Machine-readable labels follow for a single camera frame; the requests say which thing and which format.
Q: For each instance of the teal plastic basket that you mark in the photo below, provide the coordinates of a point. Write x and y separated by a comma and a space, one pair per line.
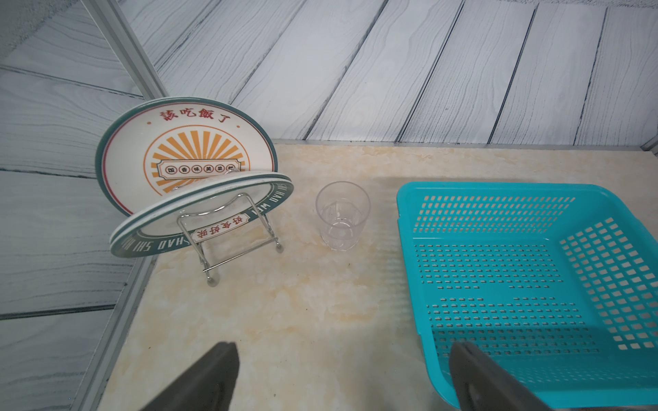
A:
557, 283

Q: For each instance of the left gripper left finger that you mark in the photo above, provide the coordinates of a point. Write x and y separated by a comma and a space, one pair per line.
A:
206, 385

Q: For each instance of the decorated plate on stand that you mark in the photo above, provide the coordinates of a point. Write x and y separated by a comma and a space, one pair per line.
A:
172, 142

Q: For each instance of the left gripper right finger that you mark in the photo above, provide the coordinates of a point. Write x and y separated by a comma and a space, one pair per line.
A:
481, 384

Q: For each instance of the green rimmed plate on stand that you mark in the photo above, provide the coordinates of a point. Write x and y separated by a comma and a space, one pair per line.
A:
153, 230

